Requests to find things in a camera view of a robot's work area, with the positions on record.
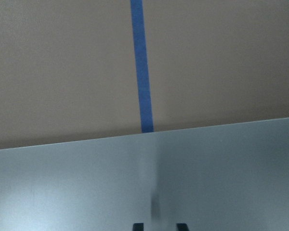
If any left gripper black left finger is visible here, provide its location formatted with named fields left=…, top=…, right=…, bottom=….
left=132, top=223, right=144, bottom=231

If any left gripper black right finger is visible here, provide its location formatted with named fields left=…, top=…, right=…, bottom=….
left=176, top=223, right=189, bottom=231

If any grey closed laptop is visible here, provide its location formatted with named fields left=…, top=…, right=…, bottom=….
left=0, top=118, right=289, bottom=231

